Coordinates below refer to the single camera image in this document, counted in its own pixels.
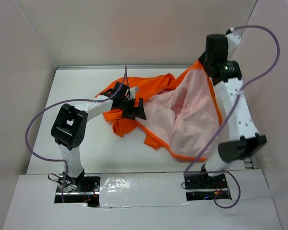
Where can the orange jacket with pink lining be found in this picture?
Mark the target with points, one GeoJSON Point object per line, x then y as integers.
{"type": "Point", "coordinates": [181, 112]}

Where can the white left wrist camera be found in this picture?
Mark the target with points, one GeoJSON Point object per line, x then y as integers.
{"type": "Point", "coordinates": [131, 92]}

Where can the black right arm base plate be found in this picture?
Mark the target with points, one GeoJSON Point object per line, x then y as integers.
{"type": "Point", "coordinates": [203, 187]}

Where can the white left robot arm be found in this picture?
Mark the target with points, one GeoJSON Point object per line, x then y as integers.
{"type": "Point", "coordinates": [69, 127]}

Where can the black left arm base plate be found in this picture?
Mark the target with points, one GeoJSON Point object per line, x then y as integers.
{"type": "Point", "coordinates": [87, 193]}

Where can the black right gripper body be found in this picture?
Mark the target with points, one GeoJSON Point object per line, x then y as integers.
{"type": "Point", "coordinates": [203, 60]}

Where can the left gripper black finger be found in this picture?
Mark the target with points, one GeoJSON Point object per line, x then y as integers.
{"type": "Point", "coordinates": [139, 110]}
{"type": "Point", "coordinates": [128, 115]}

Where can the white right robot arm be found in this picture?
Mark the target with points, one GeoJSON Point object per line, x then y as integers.
{"type": "Point", "coordinates": [244, 139]}

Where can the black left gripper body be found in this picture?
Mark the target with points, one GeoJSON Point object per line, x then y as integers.
{"type": "Point", "coordinates": [126, 105]}

